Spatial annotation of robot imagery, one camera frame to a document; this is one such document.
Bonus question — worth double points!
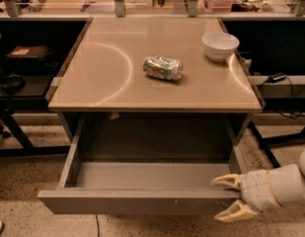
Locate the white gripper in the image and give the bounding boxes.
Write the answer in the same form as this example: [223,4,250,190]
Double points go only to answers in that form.
[210,170,274,223]

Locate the grey top drawer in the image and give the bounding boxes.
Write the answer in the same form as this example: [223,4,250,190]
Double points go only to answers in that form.
[38,113,255,215]

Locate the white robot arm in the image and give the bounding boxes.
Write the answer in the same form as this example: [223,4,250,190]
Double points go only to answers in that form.
[211,150,305,223]

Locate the black power adapter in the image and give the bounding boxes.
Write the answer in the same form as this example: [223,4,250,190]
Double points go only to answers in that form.
[267,72,286,83]

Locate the white bowl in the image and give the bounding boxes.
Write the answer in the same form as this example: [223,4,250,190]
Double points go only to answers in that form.
[202,32,240,62]

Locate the crushed green soda can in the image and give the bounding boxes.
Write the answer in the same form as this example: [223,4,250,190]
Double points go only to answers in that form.
[143,55,183,81]

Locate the black bag under desk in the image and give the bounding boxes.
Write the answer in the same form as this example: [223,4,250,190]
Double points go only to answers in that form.
[4,45,54,75]

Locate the black headphones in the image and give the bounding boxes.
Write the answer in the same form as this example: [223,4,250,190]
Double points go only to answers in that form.
[0,67,26,95]

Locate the black floor cable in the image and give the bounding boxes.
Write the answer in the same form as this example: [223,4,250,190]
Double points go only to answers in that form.
[94,213,102,237]

